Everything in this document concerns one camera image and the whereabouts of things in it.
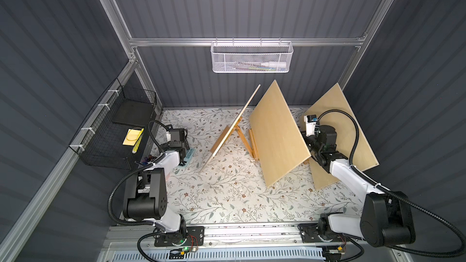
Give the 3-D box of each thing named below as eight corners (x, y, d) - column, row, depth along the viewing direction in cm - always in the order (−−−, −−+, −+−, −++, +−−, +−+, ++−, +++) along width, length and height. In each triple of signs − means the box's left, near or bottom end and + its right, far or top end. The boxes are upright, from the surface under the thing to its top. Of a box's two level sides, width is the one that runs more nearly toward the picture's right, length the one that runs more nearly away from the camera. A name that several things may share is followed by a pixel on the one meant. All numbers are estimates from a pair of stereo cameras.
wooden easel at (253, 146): (254, 163, 97) (254, 158, 93) (247, 135, 109) (248, 129, 105) (258, 163, 97) (259, 158, 93) (252, 134, 109) (252, 129, 105)
